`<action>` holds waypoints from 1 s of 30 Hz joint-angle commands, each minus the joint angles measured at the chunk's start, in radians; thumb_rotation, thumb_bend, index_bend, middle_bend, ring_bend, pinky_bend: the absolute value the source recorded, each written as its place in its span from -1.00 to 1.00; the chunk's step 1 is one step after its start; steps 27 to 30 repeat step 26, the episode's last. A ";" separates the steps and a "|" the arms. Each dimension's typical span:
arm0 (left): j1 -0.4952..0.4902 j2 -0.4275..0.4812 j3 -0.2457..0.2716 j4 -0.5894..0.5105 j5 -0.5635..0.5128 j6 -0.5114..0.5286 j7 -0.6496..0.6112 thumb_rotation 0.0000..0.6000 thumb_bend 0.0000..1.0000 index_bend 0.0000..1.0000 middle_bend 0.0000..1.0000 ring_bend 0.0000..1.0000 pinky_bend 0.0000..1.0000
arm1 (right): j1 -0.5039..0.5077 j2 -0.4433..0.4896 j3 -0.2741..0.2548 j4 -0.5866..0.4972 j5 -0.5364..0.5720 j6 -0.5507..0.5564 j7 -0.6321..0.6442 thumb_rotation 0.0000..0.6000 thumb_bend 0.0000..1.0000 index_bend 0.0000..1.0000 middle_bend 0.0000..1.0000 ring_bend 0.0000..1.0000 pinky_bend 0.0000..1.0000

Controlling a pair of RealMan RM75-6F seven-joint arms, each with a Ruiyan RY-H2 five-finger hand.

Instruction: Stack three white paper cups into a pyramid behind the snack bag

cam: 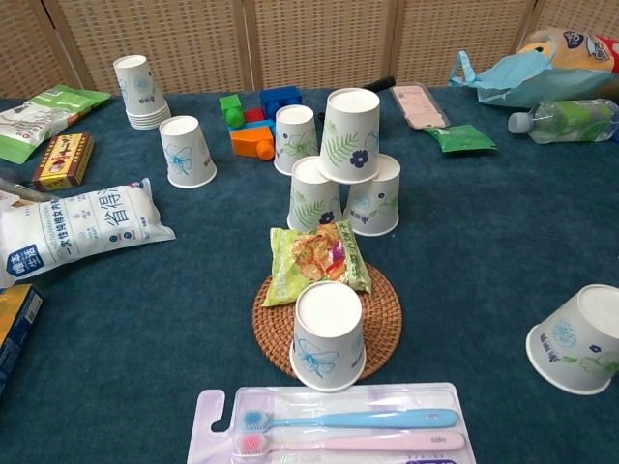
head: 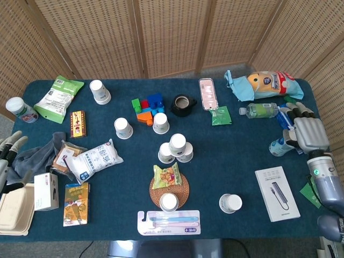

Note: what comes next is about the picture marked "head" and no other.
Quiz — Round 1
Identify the green chips packet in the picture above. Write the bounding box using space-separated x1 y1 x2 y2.
153 162 181 190

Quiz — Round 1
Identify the orange building block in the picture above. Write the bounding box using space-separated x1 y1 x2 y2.
136 111 154 127

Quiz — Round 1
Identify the paper cup far left top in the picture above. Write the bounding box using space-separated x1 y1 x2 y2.
89 80 112 105

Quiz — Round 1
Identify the green sachet packet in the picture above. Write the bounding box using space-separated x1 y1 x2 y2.
299 181 323 210
210 105 233 126

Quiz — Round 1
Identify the green and white snack bag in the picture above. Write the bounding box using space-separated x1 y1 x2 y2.
33 75 85 124

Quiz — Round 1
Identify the white salt bag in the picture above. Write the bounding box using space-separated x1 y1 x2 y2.
64 138 124 185

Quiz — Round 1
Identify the white milk bottle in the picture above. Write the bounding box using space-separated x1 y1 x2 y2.
269 136 295 157

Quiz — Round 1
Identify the small white box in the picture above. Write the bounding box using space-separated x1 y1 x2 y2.
33 172 60 212

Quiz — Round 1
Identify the beige takeaway container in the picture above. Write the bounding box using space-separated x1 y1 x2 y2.
0 183 35 237

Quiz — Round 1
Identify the white can with green label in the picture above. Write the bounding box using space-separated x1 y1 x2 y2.
5 96 39 124

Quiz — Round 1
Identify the green and black sock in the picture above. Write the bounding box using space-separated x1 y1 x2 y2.
283 95 322 130

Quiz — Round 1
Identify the blue toothbrush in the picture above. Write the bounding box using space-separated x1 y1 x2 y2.
149 216 200 222

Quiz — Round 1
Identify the white paper cup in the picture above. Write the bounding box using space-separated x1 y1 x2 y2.
152 112 170 135
168 133 187 157
159 192 180 213
219 193 243 214
176 142 194 163
157 142 173 164
114 117 134 140

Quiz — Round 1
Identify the brown biscuit packet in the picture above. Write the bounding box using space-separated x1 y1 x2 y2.
50 140 88 181

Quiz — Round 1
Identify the yellow and blue carton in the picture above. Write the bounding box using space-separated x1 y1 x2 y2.
63 182 91 227

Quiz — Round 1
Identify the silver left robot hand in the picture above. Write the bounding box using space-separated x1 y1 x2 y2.
0 131 34 196

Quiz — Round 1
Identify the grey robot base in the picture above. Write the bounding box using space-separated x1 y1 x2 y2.
106 238 224 258

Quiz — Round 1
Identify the round woven coaster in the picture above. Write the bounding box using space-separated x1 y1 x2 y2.
149 171 190 210

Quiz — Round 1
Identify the black floor cable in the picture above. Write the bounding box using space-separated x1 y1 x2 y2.
228 238 251 258
79 240 94 258

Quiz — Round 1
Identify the light blue face mask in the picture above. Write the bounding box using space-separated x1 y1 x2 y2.
224 69 255 102

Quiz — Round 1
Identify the water bottle with green label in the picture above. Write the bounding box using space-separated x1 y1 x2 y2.
239 102 280 119

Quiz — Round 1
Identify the white usb hub box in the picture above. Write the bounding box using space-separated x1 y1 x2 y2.
254 165 302 223

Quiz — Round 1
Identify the red and yellow small box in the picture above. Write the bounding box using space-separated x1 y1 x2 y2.
70 110 87 139

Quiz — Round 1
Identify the bamboo folding screen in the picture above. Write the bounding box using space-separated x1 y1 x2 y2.
0 0 344 189

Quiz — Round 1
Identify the grey towel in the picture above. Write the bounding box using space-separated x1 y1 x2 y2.
6 131 67 185

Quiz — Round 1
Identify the colourful cartoon snack bag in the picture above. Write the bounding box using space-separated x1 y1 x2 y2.
247 70 305 101

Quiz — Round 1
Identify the pink toothbrush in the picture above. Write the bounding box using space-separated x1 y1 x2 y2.
152 221 200 227

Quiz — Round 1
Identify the toothbrush blister pack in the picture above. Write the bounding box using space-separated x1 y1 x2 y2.
137 210 202 237

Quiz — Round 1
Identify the dark blue table cloth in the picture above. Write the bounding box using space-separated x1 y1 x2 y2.
0 78 343 242

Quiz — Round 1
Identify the pink packet in clear wrap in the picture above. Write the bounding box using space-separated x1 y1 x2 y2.
198 77 219 112

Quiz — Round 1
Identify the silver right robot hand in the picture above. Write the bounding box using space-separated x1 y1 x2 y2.
282 102 330 154

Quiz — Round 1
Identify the blue toothpaste box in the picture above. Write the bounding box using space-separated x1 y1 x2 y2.
276 103 305 155

